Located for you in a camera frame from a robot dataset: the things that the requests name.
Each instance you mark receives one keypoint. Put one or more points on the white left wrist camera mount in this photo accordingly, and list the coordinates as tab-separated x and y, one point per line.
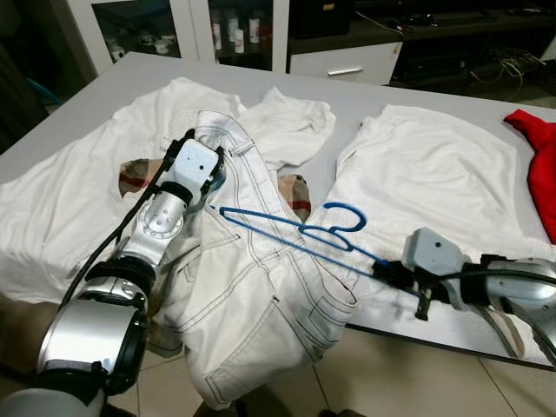
195	165

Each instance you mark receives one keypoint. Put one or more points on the white t-shirt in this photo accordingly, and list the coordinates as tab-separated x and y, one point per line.
434	174

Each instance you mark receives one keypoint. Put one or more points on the tan plaid cloth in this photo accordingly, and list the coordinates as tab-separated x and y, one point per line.
137	178

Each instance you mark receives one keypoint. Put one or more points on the red shirt white stripes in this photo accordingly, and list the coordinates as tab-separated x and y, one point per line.
543	165

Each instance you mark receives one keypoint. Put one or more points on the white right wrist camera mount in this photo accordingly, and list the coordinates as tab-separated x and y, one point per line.
430	252

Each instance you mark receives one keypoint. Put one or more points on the white drawer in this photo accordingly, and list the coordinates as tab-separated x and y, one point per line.
373	56

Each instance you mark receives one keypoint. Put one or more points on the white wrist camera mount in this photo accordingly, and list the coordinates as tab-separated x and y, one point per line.
195	165
430	252

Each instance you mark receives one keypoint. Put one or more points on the white glass door cabinet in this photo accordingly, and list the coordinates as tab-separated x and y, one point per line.
191	26

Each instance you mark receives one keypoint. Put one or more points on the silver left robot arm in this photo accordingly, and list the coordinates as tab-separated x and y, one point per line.
161	226

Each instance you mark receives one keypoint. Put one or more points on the black tv stand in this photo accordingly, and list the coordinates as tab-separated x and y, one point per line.
452	61

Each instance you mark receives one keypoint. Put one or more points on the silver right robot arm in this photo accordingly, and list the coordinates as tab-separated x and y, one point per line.
521	295

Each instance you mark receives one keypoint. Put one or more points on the cream white jeans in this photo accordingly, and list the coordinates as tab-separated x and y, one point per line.
261	287

